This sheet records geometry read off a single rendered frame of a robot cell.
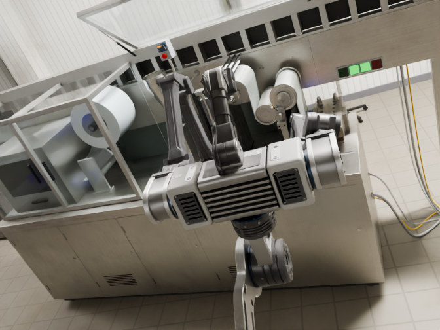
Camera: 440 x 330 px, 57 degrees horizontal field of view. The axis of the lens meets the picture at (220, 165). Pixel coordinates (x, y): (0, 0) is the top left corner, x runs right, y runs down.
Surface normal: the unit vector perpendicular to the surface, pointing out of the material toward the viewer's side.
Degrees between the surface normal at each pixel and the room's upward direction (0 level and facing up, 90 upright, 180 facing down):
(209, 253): 90
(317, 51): 90
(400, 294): 0
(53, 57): 90
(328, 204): 90
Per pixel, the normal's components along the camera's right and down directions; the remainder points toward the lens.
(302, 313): -0.34, -0.82
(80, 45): -0.12, 0.52
